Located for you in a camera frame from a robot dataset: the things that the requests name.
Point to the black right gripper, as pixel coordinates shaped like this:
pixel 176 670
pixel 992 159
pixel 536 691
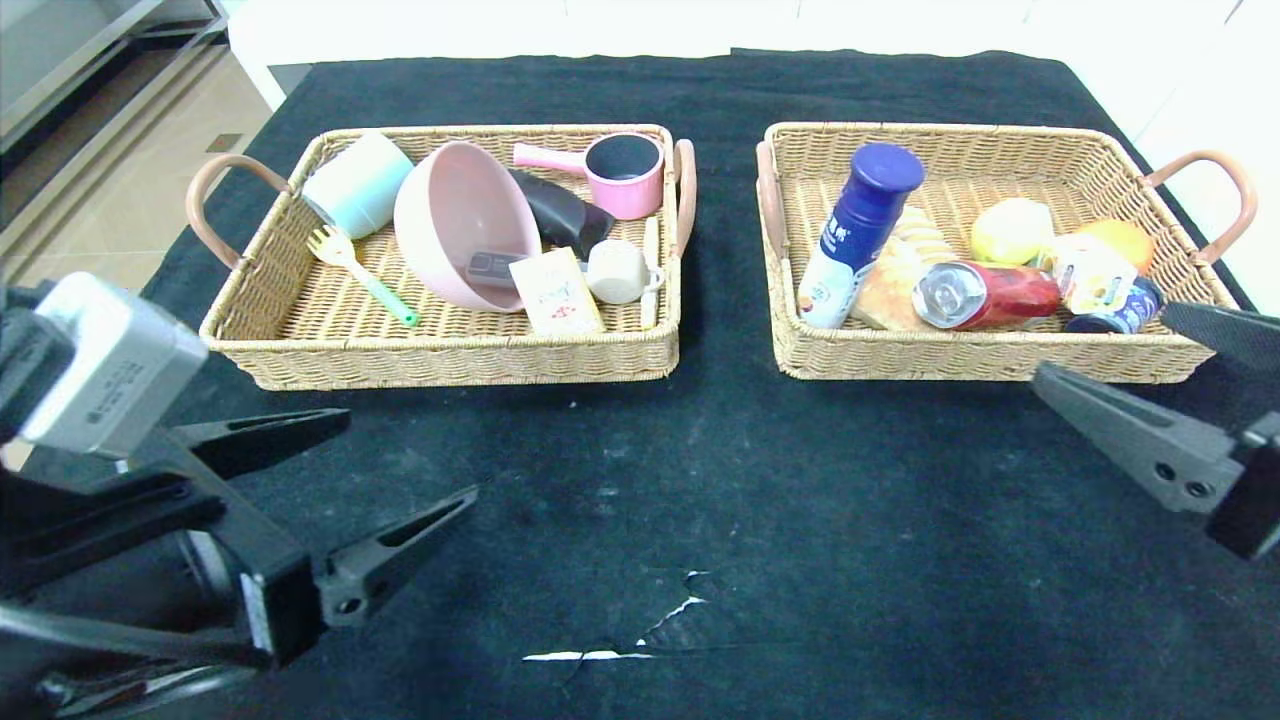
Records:
pixel 1248 495

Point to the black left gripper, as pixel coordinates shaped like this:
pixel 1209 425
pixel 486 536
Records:
pixel 268 592

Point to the white fruit drink carton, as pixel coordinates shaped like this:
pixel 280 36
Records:
pixel 1095 275

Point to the red soda can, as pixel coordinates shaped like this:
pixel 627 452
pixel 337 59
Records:
pixel 1010 295

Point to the yellow playing card box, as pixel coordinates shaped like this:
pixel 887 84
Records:
pixel 560 295

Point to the pink plastic bowl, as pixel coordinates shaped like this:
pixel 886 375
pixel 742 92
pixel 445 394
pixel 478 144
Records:
pixel 460 210

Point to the blue capped yogurt bottle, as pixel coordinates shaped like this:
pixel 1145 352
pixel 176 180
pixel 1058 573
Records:
pixel 855 235

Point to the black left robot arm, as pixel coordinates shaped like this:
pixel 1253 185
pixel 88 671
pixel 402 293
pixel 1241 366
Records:
pixel 60 640

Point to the small dark blue can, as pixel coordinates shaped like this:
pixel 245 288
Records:
pixel 1125 315

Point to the orange fruit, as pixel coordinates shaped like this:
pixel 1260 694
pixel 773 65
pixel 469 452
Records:
pixel 1125 240

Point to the yellow lemon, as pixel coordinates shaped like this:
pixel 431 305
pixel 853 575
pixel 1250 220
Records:
pixel 1010 232

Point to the yellow green toy fork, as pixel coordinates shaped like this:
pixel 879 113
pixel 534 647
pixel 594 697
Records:
pixel 335 248

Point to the striped bread roll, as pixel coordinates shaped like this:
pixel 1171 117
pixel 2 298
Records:
pixel 930 240

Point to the flat toasted bread slice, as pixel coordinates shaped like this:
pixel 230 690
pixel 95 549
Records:
pixel 885 295

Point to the light blue plastic cup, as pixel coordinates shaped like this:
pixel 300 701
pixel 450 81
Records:
pixel 358 185

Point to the small beige cup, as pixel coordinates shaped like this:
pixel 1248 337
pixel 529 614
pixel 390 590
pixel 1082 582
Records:
pixel 615 272

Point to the black oblong glasses case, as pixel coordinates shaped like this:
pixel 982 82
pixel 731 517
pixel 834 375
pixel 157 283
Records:
pixel 570 210

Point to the white plastic stick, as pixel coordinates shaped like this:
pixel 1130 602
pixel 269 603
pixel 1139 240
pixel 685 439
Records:
pixel 651 232

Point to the pink toy saucepan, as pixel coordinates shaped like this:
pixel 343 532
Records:
pixel 630 196

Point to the grey metal shelf unit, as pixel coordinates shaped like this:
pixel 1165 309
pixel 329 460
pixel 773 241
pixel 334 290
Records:
pixel 60 40

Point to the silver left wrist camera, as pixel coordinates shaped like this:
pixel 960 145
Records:
pixel 110 370

